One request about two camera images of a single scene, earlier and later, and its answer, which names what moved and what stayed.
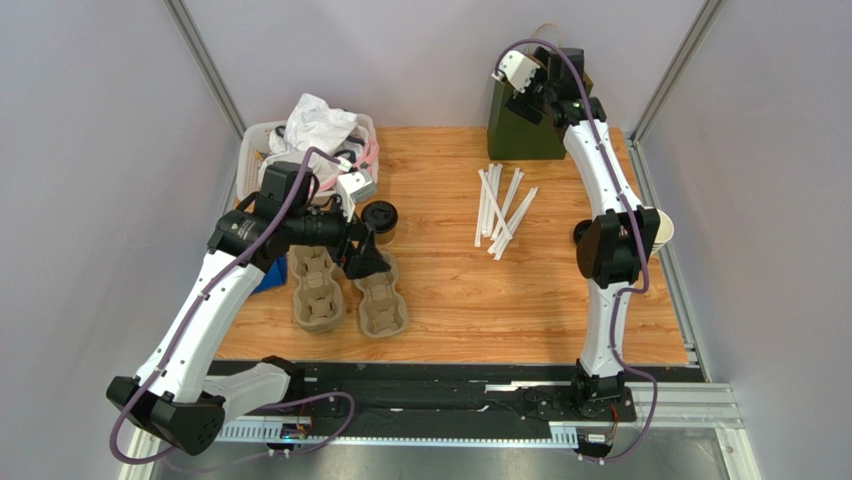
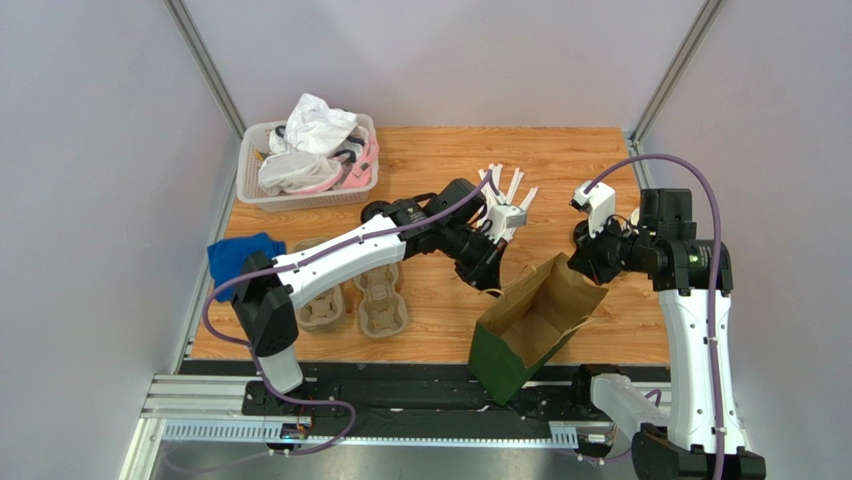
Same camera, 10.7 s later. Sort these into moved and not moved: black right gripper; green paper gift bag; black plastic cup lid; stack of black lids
Moved: green paper gift bag; black right gripper
Not moved: stack of black lids; black plastic cup lid
